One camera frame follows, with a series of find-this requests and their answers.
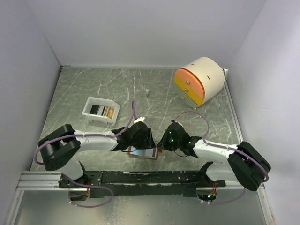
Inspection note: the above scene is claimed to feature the brown leather card holder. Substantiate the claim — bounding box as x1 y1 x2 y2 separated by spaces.
127 146 162 160

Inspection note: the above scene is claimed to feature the white card tray box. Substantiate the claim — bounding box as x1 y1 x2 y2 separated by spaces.
82 97 120 124

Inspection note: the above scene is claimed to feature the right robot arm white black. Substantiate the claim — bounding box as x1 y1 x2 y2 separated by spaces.
157 121 271 191

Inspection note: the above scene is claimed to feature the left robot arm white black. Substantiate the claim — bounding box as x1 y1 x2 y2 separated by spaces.
37 121 156 187

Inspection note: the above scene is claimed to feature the stack of cards in tray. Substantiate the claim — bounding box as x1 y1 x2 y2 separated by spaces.
90 105 114 118

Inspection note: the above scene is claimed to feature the cream round drawer cabinet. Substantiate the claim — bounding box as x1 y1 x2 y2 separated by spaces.
174 57 225 108

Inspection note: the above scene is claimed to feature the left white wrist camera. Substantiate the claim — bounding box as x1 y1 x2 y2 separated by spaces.
133 117 145 124

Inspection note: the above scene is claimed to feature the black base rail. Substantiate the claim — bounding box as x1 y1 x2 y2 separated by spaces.
58 170 227 199

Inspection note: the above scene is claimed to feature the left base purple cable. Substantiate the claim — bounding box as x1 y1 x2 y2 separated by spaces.
67 181 117 208

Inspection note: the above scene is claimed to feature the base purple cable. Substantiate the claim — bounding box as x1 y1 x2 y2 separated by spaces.
67 181 117 208
200 187 246 205

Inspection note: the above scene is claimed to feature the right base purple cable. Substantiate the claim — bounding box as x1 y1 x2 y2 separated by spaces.
200 187 246 205

